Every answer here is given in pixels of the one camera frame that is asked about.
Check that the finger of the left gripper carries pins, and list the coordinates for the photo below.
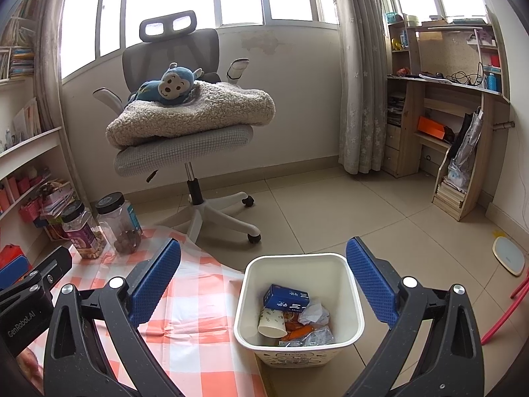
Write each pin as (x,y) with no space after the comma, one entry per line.
(13,271)

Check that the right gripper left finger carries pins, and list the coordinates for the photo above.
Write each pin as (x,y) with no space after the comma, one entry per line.
(76,363)

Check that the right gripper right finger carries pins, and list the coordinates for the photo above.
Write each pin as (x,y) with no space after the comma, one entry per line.
(451,363)

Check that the blue white paper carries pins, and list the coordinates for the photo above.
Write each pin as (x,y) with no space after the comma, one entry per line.
(314,314)

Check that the long orange peel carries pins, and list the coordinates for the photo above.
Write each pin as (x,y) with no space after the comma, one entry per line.
(298,333)

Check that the white paper cup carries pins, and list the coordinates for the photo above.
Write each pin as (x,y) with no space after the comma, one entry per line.
(271,324)

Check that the blue cigarette box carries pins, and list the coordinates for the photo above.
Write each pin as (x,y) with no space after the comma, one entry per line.
(285,299)

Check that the clear plastic water bottle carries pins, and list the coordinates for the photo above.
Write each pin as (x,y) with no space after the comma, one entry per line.
(321,336)

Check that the white trash bin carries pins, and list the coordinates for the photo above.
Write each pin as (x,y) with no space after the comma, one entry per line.
(325,277)

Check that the person left hand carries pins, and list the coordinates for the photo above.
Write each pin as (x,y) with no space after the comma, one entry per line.
(29,365)

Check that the red gift box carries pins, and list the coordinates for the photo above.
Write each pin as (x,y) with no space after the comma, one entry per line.
(9,253)

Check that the purple label nut jar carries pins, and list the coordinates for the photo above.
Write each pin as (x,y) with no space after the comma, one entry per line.
(83,231)

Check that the red white checkered tablecloth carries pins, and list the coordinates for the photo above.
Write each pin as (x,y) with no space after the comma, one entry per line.
(190,331)

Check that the clear jar with nuts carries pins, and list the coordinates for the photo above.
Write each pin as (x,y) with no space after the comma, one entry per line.
(119,223)

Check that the white bathroom scale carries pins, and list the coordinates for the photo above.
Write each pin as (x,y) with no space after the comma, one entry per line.
(509,255)

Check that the blue monkey plush toy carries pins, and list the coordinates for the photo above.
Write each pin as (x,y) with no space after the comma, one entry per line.
(172,89)

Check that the beige fleece blanket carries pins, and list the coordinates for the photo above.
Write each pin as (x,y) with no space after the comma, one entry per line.
(209,106)

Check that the grey mesh office chair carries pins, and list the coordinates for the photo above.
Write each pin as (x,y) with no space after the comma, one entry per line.
(176,38)

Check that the wooden desk with shelves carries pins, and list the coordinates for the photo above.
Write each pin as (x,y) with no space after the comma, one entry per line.
(448,91)

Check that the left grey curtain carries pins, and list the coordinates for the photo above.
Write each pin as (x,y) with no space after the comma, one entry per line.
(47,80)

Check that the white wall bookshelf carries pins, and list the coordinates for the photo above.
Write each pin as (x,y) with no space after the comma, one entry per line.
(32,152)

